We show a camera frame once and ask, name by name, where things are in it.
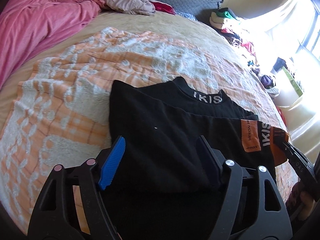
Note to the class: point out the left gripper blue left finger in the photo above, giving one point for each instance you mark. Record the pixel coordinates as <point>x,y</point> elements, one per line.
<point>111,162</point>

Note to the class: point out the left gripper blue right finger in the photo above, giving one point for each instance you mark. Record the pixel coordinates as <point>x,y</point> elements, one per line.
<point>210,164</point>

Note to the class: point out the white box with green edge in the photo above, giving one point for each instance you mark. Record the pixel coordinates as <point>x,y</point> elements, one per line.
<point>289,90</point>

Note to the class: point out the mauve crumpled garment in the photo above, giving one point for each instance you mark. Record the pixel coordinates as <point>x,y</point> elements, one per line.
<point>132,7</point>

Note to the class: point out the pile of colourful clothes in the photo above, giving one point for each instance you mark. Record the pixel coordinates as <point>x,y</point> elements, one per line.
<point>231,27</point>

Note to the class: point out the black IKISS sweater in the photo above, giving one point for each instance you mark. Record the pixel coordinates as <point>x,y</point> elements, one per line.
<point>161,189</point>

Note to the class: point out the right hand, painted nails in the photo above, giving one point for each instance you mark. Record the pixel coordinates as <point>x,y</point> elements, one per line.
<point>299,197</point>

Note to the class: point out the pink duvet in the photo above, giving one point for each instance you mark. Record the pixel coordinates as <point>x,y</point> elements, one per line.
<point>29,27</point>

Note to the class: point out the orange white patterned blanket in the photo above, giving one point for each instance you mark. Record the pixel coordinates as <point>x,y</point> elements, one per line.
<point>54,109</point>

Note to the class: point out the red cloth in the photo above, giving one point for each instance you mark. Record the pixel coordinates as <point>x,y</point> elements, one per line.
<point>163,7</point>

